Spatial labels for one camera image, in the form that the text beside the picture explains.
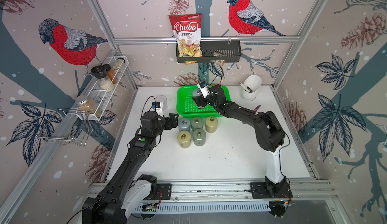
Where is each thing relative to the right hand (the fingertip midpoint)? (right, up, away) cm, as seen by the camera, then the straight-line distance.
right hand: (197, 92), depth 93 cm
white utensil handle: (+34, +4, +13) cm, 37 cm away
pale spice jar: (-45, +15, -8) cm, 48 cm away
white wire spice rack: (-50, -4, -19) cm, 54 cm away
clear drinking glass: (-25, -4, +14) cm, 29 cm away
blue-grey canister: (0, 0, -3) cm, 3 cm away
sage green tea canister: (0, -19, -3) cm, 19 cm away
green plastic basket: (-7, -11, +15) cm, 20 cm away
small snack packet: (+14, +24, -1) cm, 27 cm away
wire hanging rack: (-52, -15, -34) cm, 64 cm away
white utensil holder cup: (+42, +8, +15) cm, 45 cm away
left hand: (-12, -11, -13) cm, 21 cm away
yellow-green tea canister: (+9, -20, -3) cm, 22 cm away
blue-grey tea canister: (-8, -20, -3) cm, 21 cm away
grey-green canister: (+1, -26, -9) cm, 27 cm away
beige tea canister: (-7, -27, -9) cm, 29 cm away
